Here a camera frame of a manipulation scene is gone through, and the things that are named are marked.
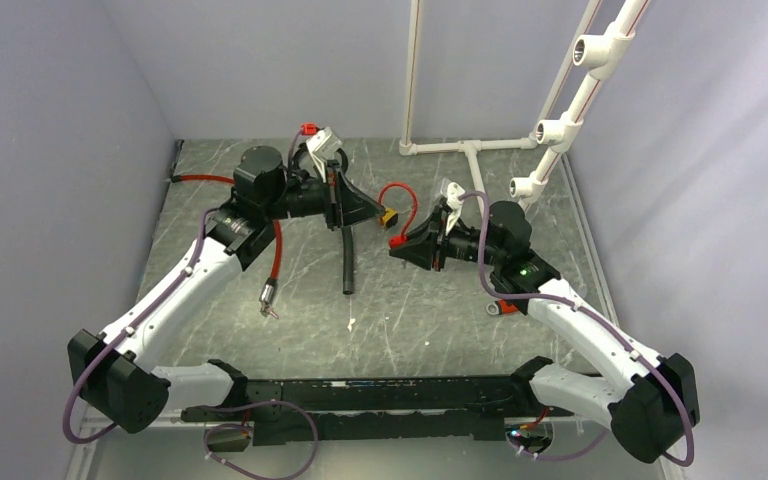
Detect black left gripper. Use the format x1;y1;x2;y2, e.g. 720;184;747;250
264;160;386;232

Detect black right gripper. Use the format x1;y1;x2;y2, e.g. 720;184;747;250
390;206;504;272

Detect yellow padlock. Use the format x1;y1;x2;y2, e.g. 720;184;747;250
378;207;399;229

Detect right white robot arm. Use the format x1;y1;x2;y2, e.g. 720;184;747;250
389;201;700;466

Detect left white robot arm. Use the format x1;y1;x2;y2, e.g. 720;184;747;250
62;145;384;444

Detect small silver keys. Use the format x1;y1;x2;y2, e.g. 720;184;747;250
260;304;280;319

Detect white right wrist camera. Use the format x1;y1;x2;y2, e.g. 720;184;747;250
437;177;466;234

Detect coiled black cable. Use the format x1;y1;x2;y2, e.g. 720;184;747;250
291;139;350;175

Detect black corrugated hose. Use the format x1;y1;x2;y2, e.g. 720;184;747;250
340;225;357;296

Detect red handled wrench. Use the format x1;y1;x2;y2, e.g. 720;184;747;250
485;299;518;316

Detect red cable bike lock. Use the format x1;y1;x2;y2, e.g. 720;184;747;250
205;196;284;308

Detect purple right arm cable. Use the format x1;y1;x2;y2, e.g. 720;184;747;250
458;190;697;468

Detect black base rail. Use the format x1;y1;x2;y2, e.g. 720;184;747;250
181;375;566;446

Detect white pvc pipe frame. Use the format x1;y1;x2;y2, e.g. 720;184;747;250
398;1;651;208

